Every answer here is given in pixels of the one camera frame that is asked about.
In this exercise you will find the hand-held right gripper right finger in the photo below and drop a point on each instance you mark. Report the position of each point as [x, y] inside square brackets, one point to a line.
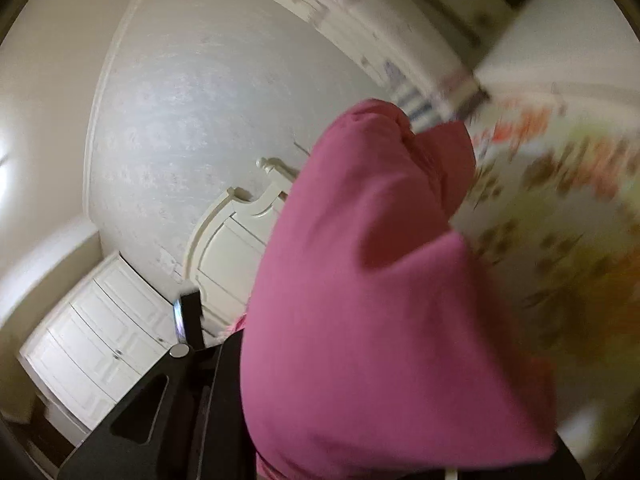
[567, 465]

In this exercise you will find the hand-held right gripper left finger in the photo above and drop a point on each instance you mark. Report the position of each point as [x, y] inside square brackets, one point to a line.
[190, 320]

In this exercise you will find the pink garment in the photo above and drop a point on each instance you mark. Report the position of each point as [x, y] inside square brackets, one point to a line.
[375, 310]

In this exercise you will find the cream bed headboard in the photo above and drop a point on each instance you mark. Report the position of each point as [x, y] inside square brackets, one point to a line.
[230, 255]

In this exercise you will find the white panelled cabinet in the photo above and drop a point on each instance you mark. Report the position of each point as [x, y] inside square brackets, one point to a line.
[100, 340]

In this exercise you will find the floral bedsheet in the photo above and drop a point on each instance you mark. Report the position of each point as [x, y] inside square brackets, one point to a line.
[560, 240]

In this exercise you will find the striped cloth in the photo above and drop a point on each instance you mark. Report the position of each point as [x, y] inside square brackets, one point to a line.
[430, 100]

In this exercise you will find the white pillow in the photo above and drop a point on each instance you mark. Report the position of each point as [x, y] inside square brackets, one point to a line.
[560, 35]

